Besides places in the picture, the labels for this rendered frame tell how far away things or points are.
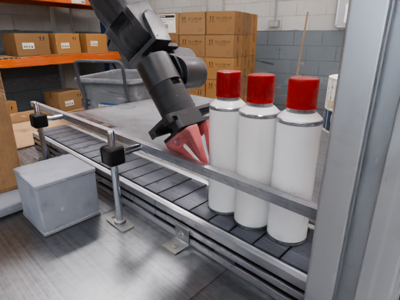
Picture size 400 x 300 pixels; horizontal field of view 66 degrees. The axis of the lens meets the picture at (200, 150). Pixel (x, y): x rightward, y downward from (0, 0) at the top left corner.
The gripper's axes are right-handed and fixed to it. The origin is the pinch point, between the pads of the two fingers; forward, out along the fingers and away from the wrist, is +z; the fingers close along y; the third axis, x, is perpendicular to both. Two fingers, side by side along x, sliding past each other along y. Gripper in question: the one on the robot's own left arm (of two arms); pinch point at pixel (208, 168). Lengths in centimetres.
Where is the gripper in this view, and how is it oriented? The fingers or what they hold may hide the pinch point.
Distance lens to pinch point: 47.9
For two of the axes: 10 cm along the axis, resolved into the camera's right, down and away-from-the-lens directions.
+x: -5.7, 3.9, 7.3
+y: 6.8, -2.7, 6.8
